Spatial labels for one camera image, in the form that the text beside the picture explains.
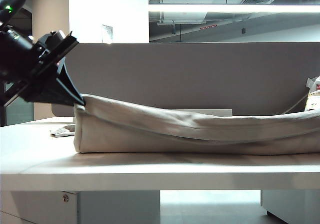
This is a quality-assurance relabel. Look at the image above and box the silver wall plate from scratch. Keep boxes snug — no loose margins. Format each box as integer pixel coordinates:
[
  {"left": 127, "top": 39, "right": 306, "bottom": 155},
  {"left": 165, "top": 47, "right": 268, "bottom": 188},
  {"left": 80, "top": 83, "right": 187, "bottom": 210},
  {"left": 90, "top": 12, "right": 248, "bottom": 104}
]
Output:
[{"left": 101, "top": 24, "right": 114, "bottom": 45}]

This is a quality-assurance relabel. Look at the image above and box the grey cable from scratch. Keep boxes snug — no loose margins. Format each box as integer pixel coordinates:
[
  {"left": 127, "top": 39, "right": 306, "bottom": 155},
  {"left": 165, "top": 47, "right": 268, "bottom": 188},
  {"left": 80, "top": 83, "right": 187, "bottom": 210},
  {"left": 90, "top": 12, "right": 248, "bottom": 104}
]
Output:
[{"left": 282, "top": 93, "right": 308, "bottom": 115}]

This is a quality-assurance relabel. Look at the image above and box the white side cabinet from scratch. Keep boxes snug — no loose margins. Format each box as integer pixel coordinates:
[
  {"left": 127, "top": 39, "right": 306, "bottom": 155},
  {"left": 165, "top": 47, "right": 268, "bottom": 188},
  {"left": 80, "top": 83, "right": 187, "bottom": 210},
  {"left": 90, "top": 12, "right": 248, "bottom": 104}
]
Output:
[{"left": 259, "top": 189, "right": 320, "bottom": 224}]

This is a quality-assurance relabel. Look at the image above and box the grey fabric desk divider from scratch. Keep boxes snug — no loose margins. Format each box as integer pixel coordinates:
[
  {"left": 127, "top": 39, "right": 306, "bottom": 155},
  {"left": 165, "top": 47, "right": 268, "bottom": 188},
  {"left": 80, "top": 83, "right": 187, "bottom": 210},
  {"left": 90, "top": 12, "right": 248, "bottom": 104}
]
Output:
[{"left": 51, "top": 42, "right": 320, "bottom": 117}]

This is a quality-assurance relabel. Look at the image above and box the beige T-shirt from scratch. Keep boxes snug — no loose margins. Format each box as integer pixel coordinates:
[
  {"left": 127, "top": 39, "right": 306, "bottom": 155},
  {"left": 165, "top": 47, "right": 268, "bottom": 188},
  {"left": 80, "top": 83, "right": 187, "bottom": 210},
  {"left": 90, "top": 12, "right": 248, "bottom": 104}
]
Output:
[{"left": 49, "top": 93, "right": 320, "bottom": 157}]

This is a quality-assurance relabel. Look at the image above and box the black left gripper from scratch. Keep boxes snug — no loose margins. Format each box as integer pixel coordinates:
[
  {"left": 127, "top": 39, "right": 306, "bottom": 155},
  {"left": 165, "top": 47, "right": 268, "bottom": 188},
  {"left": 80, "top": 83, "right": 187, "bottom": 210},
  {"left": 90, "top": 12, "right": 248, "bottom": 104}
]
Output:
[{"left": 3, "top": 30, "right": 86, "bottom": 107}]

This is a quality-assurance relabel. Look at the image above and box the grey metal cable tray flap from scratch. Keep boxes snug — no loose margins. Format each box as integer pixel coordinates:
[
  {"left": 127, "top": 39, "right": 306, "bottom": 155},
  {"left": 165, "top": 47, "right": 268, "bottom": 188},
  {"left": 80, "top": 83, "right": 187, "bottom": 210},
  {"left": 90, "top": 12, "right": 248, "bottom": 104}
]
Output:
[{"left": 197, "top": 108, "right": 233, "bottom": 117}]

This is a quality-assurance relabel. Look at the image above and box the dark glass door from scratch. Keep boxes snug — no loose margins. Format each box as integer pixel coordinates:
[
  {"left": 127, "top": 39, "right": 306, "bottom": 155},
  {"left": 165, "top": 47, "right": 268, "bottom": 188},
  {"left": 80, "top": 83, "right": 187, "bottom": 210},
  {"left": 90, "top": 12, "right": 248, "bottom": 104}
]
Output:
[{"left": 3, "top": 8, "right": 35, "bottom": 121}]

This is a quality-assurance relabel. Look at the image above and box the long ceiling light strip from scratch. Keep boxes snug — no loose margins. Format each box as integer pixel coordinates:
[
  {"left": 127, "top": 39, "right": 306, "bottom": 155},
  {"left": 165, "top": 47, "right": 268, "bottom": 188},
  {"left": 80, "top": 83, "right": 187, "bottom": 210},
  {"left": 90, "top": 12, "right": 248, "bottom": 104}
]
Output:
[{"left": 148, "top": 4, "right": 320, "bottom": 14}]

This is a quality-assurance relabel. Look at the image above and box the printed plastic snack bag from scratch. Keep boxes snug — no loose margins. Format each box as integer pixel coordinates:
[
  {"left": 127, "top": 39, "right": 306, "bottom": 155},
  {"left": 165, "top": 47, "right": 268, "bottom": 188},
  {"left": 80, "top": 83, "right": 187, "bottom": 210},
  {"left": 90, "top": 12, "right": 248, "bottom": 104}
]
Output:
[{"left": 304, "top": 75, "right": 320, "bottom": 112}]

